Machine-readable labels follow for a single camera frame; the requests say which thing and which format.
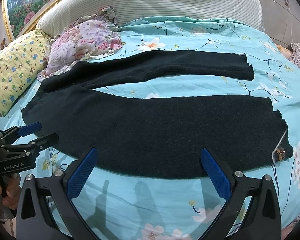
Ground black knit pants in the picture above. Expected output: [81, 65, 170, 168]
[22, 50, 293, 179]

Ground left human hand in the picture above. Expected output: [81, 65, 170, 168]
[0, 173, 22, 210]

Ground yellow cartoon print pillow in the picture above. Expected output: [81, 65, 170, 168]
[0, 30, 50, 116]

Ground teal floral bed quilt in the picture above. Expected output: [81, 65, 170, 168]
[0, 16, 300, 240]

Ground gold framed landscape painting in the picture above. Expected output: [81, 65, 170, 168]
[1, 0, 61, 42]

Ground pink floral pillow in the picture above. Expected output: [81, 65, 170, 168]
[37, 7, 122, 82]

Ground striped padded headboard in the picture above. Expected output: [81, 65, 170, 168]
[36, 0, 264, 37]

